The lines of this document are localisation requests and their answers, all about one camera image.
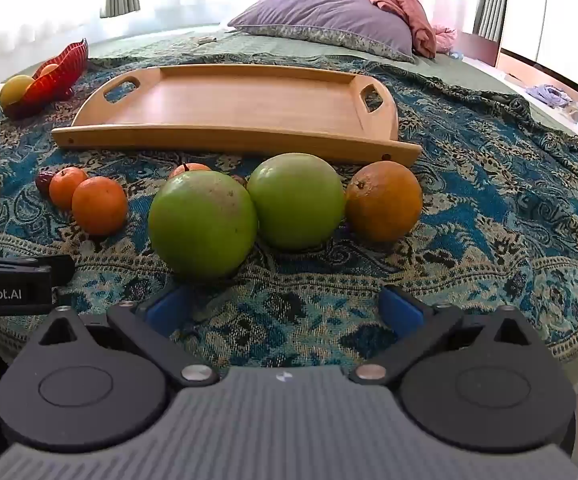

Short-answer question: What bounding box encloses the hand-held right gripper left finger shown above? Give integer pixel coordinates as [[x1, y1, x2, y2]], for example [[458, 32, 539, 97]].
[[34, 285, 220, 387]]

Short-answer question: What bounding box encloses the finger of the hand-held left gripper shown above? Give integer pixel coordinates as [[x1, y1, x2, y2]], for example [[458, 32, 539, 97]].
[[0, 254, 76, 291]]

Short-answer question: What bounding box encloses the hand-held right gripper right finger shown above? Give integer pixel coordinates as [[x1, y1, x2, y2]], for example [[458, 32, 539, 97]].
[[349, 285, 537, 387]]

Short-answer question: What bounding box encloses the small orange tangerine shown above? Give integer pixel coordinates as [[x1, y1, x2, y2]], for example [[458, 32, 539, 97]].
[[72, 176, 128, 237], [49, 167, 90, 212]]

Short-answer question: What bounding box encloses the green apple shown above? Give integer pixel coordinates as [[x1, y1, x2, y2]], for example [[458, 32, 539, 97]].
[[148, 170, 260, 280], [246, 153, 346, 252]]

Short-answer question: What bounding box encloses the large orange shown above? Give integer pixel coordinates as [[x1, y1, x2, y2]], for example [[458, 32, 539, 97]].
[[345, 161, 424, 243]]

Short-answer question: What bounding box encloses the wooden tray with handles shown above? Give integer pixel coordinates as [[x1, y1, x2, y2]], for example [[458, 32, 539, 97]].
[[51, 64, 424, 168]]

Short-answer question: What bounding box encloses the small orange fruit with stem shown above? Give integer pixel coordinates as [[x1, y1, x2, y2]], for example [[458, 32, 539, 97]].
[[169, 161, 212, 181]]

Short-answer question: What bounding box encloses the blue paisley blanket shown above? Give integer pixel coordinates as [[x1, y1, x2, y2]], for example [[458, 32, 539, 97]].
[[0, 55, 578, 367]]

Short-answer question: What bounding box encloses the yellow apple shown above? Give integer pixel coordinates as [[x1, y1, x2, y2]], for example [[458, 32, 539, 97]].
[[0, 75, 36, 108]]

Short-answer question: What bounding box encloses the red glass bowl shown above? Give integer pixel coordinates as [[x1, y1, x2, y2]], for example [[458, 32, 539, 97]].
[[1, 37, 90, 121]]

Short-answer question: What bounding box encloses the white sheer curtain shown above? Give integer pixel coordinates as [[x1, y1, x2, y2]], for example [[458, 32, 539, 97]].
[[0, 0, 490, 68]]

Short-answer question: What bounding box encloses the lilac crumpled cloth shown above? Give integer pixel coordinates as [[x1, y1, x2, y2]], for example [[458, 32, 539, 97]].
[[526, 84, 573, 108]]

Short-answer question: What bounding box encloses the wooden bedside ledge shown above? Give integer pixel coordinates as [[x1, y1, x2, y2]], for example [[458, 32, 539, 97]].
[[496, 52, 578, 111]]

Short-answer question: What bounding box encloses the reddish wooden headboard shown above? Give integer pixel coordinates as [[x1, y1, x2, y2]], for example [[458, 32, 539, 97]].
[[451, 32, 500, 68]]

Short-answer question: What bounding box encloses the purple pillow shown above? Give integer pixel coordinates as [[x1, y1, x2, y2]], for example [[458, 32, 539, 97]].
[[228, 0, 417, 63]]

